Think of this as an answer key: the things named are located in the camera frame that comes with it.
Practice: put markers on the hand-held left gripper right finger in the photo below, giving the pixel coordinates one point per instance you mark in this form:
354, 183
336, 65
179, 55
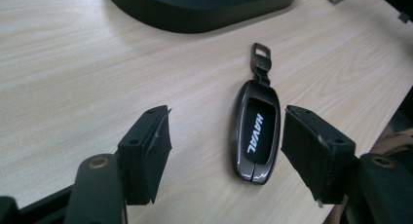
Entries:
316, 152

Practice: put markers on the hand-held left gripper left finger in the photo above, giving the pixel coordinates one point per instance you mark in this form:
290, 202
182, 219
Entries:
142, 159

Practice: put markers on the black rounded tray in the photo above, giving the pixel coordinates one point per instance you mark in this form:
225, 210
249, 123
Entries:
201, 8

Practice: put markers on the dark metallic car key fob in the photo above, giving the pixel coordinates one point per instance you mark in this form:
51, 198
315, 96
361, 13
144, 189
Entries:
256, 133

